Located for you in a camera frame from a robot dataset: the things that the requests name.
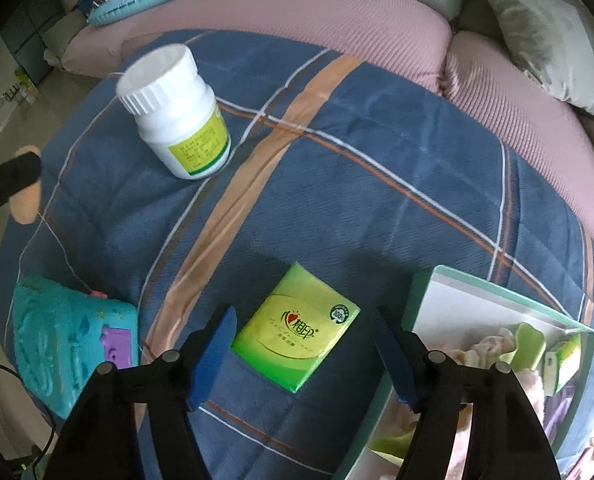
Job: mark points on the dark grey cabinet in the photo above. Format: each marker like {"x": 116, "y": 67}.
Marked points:
{"x": 32, "y": 25}

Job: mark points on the pink white fluffy scrunchie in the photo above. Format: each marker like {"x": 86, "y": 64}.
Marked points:
{"x": 482, "y": 347}

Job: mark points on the teal shallow cardboard box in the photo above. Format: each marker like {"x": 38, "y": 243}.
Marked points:
{"x": 452, "y": 305}

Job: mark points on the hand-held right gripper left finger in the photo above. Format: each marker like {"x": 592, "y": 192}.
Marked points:
{"x": 212, "y": 360}

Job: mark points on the peach sponge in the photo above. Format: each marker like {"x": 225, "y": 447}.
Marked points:
{"x": 27, "y": 205}

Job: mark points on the teal wet wipes pack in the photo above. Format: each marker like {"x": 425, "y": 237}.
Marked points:
{"x": 62, "y": 340}

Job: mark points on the pink covered seat cushion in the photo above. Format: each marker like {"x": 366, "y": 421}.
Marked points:
{"x": 302, "y": 10}
{"x": 527, "y": 125}

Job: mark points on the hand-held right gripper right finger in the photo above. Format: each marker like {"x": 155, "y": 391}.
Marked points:
{"x": 397, "y": 360}

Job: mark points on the blue plaid blanket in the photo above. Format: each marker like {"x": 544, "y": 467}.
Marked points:
{"x": 377, "y": 185}

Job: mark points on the green tissue packet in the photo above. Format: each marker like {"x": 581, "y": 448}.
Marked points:
{"x": 292, "y": 340}

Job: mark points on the white green tissue pack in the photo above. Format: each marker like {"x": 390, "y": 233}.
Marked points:
{"x": 559, "y": 362}

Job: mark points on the grey pillow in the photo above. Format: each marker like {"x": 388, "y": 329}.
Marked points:
{"x": 542, "y": 35}

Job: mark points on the purple cloth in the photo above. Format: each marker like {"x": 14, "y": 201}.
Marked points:
{"x": 572, "y": 410}

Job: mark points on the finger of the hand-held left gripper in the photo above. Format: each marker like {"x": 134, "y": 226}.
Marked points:
{"x": 2, "y": 182}

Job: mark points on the white plastic bottle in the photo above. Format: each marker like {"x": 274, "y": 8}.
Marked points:
{"x": 177, "y": 125}

